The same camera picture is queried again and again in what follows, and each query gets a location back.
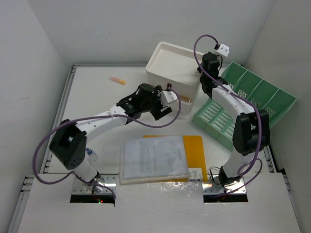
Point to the green plastic file tray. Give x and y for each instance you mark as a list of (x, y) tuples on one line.
[(216, 121)]

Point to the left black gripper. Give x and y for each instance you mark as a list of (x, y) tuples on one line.
[(156, 94)]

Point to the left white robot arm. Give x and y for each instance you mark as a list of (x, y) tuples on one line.
[(69, 142)]

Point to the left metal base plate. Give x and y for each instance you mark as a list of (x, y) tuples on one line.
[(80, 188)]

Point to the white three-drawer organizer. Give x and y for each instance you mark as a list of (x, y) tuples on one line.
[(174, 66)]

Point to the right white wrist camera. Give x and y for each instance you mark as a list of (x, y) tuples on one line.
[(222, 50)]

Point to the clear sleeve with papers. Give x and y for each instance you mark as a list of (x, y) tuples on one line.
[(151, 159)]

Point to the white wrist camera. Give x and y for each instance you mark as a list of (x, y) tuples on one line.
[(168, 97), (222, 50)]

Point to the pink orange highlighter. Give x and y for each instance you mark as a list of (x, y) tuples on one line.
[(117, 80)]

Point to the metal base plate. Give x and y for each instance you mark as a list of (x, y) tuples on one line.
[(210, 188), (80, 188)]

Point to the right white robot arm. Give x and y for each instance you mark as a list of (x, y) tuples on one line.
[(252, 128)]

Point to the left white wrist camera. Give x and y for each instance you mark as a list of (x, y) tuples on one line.
[(168, 97)]

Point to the small white box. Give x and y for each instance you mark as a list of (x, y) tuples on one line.
[(195, 174)]

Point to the white drawer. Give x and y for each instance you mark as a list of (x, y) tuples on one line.
[(185, 100)]

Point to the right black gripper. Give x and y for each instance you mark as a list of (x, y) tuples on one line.
[(219, 59)]

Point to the yellow folder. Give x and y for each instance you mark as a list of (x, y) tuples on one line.
[(194, 150)]

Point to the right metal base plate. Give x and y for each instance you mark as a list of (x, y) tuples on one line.
[(210, 188)]

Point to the small clear blue-capped bottle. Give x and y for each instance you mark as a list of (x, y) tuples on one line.
[(91, 155)]

